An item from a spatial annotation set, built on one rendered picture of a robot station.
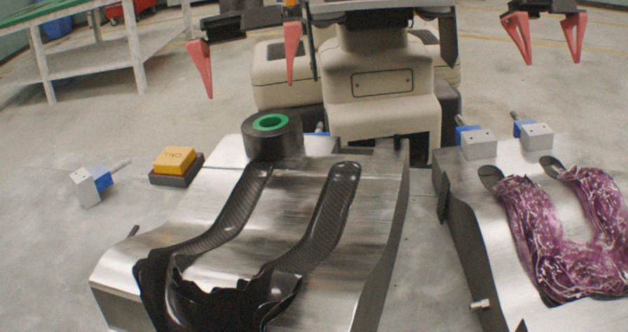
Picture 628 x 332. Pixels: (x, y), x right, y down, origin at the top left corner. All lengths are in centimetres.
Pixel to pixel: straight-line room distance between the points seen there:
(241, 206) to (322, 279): 22
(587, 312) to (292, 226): 35
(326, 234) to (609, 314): 34
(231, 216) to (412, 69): 51
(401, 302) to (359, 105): 51
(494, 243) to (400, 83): 55
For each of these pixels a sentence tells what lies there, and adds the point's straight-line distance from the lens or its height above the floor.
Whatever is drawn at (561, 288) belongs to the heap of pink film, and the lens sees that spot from 48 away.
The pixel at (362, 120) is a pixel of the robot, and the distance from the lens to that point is 96.
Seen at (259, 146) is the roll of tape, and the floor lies 91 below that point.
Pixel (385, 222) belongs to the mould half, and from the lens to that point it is 55.
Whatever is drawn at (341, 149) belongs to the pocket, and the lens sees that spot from 70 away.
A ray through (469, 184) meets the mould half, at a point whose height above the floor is 85.
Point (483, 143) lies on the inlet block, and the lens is 70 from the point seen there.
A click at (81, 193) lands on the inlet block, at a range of 85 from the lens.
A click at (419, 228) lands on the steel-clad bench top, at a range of 67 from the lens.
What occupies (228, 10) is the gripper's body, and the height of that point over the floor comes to 109.
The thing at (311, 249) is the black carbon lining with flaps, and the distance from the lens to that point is 52.
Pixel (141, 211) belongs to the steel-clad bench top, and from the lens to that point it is 80.
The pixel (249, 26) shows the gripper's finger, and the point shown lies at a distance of 59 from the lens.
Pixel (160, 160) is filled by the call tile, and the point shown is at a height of 84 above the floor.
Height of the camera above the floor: 122
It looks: 30 degrees down
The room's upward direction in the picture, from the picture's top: 7 degrees counter-clockwise
